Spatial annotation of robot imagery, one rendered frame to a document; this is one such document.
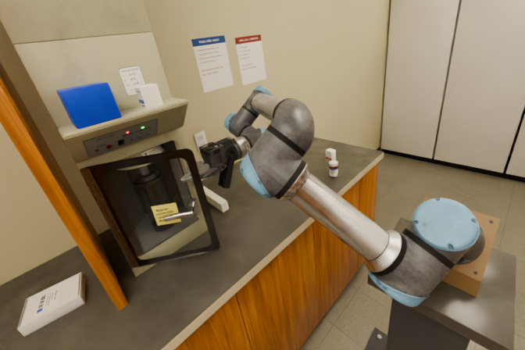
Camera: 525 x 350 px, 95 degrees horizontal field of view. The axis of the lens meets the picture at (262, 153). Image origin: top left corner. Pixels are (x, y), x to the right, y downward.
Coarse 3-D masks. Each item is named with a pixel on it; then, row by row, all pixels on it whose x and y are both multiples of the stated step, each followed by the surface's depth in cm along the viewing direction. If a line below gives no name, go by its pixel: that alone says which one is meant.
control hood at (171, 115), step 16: (128, 112) 67; (144, 112) 66; (160, 112) 69; (176, 112) 74; (64, 128) 61; (96, 128) 59; (112, 128) 62; (160, 128) 76; (176, 128) 82; (80, 144) 60; (80, 160) 65
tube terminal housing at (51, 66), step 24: (24, 48) 56; (48, 48) 58; (72, 48) 61; (96, 48) 65; (120, 48) 68; (144, 48) 72; (48, 72) 59; (72, 72) 62; (96, 72) 66; (144, 72) 74; (48, 96) 60; (120, 96) 71; (168, 96) 80; (144, 144) 78
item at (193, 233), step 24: (96, 168) 68; (120, 168) 69; (144, 168) 70; (168, 168) 70; (192, 168) 72; (120, 192) 72; (144, 192) 73; (168, 192) 74; (192, 192) 75; (120, 216) 75; (144, 216) 76; (192, 216) 78; (144, 240) 80; (168, 240) 81; (192, 240) 82; (216, 240) 84; (144, 264) 84
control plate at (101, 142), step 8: (152, 120) 70; (128, 128) 66; (136, 128) 68; (144, 128) 70; (152, 128) 73; (104, 136) 62; (112, 136) 65; (120, 136) 67; (128, 136) 69; (136, 136) 71; (144, 136) 74; (88, 144) 61; (96, 144) 63; (104, 144) 65; (112, 144) 67; (128, 144) 72; (88, 152) 64; (96, 152) 66
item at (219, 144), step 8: (208, 144) 82; (216, 144) 79; (224, 144) 82; (232, 144) 82; (200, 152) 81; (208, 152) 76; (216, 152) 77; (224, 152) 79; (232, 152) 84; (240, 152) 83; (208, 160) 79; (216, 160) 78; (224, 160) 80; (224, 168) 80
